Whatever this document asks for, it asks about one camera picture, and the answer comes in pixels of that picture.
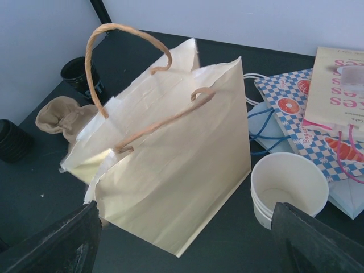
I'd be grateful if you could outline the light blue paper bag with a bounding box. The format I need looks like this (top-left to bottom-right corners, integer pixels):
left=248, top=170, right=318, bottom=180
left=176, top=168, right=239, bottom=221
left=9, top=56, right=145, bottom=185
left=249, top=113, right=363, bottom=219

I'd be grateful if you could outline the pink cakes paper bag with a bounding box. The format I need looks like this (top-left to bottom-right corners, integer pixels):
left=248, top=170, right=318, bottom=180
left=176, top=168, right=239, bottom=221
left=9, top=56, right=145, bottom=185
left=303, top=47, right=363, bottom=184

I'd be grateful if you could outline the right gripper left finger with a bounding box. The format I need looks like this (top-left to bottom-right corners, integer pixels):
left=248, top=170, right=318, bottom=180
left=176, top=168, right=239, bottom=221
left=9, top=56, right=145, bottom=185
left=1, top=201, right=102, bottom=272

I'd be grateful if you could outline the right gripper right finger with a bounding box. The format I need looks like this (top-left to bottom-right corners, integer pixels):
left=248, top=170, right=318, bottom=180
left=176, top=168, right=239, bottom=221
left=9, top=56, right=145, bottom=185
left=271, top=202, right=363, bottom=272

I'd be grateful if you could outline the kraft paper bag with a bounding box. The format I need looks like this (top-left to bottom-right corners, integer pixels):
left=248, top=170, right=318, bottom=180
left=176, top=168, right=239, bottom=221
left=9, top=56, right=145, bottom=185
left=60, top=23, right=251, bottom=257

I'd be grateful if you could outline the blue checkered paper bag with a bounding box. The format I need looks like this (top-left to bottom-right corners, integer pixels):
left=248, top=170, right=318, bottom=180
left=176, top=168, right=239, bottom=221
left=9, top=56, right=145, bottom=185
left=254, top=69, right=363, bottom=182

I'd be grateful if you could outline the brown pulp cup carrier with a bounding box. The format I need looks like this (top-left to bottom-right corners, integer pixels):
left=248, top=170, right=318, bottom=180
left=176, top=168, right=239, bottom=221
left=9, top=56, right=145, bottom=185
left=35, top=96, right=98, bottom=143

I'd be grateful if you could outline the black lid stack left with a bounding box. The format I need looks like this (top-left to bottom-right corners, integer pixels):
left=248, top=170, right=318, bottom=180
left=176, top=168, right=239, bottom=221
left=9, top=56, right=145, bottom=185
left=1, top=119, right=34, bottom=163

